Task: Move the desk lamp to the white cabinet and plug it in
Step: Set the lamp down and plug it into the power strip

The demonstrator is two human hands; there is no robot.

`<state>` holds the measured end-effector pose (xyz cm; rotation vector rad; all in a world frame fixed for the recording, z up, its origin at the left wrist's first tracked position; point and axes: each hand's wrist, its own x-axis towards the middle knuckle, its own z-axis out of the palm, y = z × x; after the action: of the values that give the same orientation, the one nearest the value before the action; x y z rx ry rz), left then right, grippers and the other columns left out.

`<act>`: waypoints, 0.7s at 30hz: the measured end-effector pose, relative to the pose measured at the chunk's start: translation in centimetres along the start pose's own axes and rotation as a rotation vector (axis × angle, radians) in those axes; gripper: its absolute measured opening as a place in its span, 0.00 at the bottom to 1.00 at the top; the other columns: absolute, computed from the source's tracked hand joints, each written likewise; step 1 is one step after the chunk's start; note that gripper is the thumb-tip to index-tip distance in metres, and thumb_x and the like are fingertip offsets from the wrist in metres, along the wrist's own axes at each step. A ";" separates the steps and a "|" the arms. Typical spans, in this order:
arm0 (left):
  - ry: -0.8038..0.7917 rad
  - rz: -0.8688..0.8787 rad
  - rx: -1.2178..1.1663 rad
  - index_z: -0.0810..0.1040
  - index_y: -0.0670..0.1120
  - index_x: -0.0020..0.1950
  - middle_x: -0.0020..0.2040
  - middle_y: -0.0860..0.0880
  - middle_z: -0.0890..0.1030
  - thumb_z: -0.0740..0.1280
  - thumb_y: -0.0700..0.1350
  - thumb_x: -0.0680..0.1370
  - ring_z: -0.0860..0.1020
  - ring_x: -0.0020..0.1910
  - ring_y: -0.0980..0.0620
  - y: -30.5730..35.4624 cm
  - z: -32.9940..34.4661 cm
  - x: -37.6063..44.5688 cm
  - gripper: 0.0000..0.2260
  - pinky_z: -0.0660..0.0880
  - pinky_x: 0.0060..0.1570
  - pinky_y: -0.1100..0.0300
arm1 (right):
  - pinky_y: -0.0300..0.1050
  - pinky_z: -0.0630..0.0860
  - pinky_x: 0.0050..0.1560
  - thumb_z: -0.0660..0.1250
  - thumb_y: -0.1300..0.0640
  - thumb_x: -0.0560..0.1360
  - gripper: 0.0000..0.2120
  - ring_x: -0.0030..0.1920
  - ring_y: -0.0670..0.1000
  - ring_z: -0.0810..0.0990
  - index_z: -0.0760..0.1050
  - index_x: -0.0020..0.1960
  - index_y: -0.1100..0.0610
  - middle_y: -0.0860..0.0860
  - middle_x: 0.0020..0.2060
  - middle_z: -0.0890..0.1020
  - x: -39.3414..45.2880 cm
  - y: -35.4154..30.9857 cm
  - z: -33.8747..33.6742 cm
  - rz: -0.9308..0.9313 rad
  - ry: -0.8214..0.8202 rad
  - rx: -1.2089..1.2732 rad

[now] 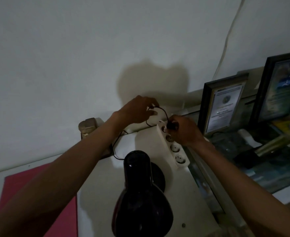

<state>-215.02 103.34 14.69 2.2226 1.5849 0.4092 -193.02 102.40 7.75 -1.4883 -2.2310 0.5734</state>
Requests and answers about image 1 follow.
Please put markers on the large dark framed picture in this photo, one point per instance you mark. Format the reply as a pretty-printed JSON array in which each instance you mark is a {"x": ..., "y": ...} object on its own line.
[{"x": 280, "y": 91}]

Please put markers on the person's right forearm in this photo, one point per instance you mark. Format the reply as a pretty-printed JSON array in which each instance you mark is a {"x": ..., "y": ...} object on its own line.
[{"x": 246, "y": 192}]

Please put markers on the glass display cabinet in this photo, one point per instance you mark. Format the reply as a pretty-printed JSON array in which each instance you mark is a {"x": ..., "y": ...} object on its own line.
[{"x": 273, "y": 167}]

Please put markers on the black desk lamp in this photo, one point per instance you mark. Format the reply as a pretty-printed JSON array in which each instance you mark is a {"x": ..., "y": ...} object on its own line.
[{"x": 142, "y": 199}]

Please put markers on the red folder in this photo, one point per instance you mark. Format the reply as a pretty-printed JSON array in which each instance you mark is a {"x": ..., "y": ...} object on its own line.
[{"x": 36, "y": 219}]

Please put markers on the person's left forearm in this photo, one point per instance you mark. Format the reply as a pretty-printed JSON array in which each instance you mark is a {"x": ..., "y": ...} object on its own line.
[{"x": 61, "y": 170}]

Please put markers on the yellow box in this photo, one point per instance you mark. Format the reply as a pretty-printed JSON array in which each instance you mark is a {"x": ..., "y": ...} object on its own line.
[{"x": 284, "y": 126}]

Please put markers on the person's left hand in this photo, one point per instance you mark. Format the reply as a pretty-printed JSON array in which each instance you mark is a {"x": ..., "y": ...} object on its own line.
[{"x": 133, "y": 111}]

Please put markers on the person's right fingers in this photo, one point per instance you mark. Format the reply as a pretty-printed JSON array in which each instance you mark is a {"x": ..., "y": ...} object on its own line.
[{"x": 175, "y": 132}]

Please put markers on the person's right hand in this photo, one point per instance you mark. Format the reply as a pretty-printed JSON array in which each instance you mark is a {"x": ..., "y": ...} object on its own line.
[{"x": 188, "y": 132}]

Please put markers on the small dark framed certificate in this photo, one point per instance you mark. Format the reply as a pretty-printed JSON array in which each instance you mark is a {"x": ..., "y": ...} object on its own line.
[{"x": 222, "y": 106}]

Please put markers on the white power strip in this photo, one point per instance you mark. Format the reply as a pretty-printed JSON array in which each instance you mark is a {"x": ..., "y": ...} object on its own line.
[{"x": 170, "y": 151}]

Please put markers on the person's left fingers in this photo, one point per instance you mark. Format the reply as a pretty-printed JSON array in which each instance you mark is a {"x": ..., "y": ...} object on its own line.
[{"x": 147, "y": 103}]

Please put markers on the small brown jar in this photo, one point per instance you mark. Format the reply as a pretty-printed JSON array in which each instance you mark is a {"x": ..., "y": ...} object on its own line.
[{"x": 87, "y": 127}]

